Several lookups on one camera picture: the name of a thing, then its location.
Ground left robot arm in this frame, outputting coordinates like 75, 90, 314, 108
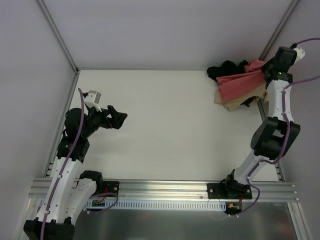
23, 105, 128, 240

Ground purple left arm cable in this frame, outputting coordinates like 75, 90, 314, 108
39, 87, 118, 240

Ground left aluminium frame post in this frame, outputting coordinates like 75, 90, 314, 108
35, 0, 79, 74

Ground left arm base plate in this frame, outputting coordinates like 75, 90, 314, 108
102, 180, 120, 195

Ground right aluminium frame post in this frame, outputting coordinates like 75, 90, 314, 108
259, 0, 300, 61

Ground pink t shirt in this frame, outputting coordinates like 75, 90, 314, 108
216, 59, 265, 104

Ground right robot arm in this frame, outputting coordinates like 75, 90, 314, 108
211, 44, 305, 199

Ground beige t shirt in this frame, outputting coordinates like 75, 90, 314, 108
214, 84, 269, 111

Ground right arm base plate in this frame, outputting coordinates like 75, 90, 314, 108
206, 182, 253, 200

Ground white slotted cable duct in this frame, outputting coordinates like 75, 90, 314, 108
39, 198, 228, 211

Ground aluminium front rail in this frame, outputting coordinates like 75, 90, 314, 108
28, 177, 300, 202

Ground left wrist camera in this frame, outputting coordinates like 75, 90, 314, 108
84, 90, 102, 112

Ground black t shirt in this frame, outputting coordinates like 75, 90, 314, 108
206, 60, 249, 82

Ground aluminium frame post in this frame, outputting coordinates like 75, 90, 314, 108
259, 0, 300, 61
35, 0, 79, 74

